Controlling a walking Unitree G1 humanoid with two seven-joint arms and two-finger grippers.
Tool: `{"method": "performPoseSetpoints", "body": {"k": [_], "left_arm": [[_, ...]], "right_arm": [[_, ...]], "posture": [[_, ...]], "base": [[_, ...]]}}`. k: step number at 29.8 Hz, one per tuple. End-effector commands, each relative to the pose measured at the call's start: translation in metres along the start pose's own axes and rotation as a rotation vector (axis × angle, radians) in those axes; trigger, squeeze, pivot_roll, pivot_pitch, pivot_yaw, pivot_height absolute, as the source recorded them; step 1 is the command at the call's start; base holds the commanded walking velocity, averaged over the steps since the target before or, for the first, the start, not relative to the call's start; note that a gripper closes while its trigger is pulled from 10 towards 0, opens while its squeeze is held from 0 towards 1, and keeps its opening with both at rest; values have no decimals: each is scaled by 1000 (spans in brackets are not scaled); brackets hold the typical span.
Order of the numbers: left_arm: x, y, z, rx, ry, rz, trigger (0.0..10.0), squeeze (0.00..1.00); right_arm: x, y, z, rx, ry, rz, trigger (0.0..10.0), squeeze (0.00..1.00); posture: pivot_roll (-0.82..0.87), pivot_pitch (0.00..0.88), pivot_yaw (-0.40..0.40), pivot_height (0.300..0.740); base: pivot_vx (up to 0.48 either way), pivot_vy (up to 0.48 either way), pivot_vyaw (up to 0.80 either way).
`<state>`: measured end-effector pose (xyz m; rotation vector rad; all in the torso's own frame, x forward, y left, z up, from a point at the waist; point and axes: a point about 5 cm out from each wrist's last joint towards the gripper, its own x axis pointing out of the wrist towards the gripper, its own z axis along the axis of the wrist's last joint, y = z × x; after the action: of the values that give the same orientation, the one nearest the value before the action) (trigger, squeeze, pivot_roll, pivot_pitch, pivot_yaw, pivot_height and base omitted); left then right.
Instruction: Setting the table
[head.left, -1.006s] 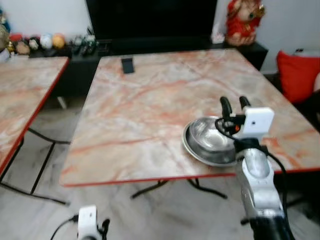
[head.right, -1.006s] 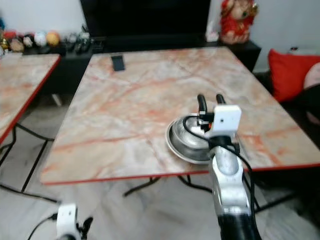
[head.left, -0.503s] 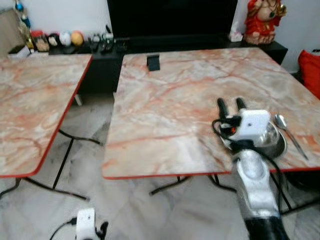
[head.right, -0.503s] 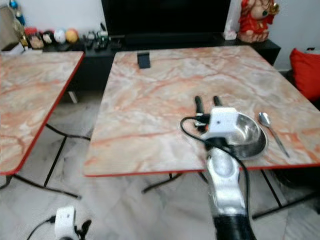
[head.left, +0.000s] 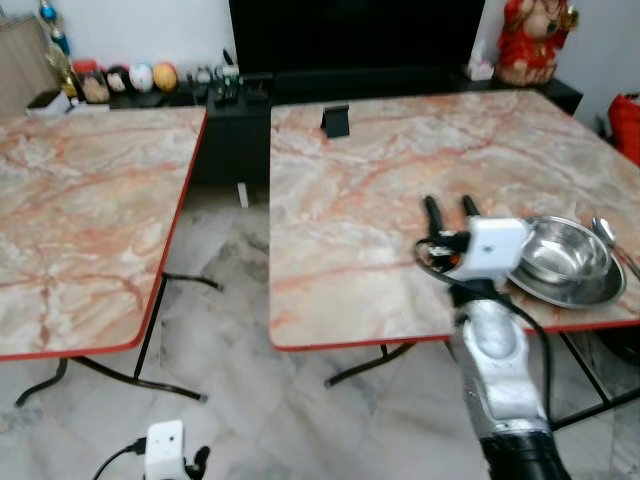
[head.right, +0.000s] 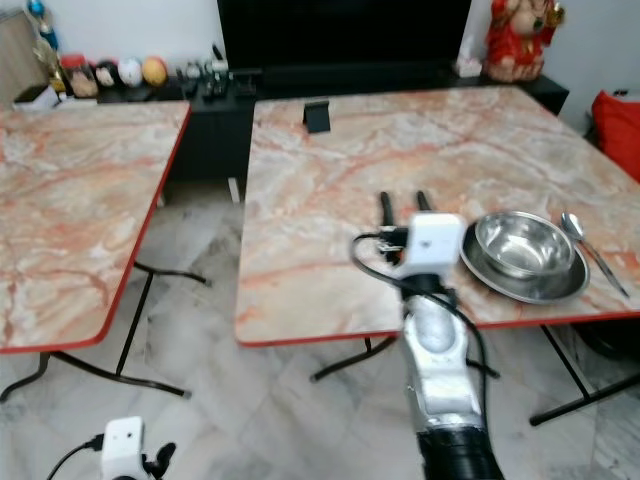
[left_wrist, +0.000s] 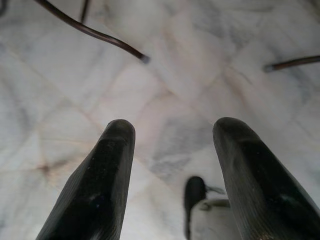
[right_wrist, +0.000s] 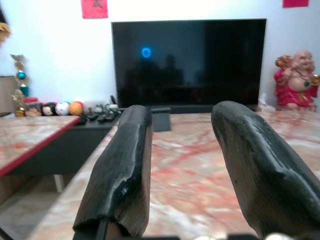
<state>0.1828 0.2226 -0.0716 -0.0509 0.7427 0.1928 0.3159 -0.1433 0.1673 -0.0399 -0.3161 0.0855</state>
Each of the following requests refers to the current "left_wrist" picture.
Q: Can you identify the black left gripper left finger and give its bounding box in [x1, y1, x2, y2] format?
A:
[35, 118, 136, 240]

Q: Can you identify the dark brown straight chair leg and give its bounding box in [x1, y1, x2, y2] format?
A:
[264, 55, 320, 73]

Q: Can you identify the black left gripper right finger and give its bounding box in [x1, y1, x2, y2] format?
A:
[212, 116, 320, 240]

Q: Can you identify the dark brown thin chair leg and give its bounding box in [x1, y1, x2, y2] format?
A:
[79, 0, 90, 23]

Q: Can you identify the robot black left foot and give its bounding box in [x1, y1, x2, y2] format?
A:
[183, 176, 207, 240]

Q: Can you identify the dark brown curved chair leg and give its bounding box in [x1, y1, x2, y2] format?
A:
[34, 0, 151, 63]

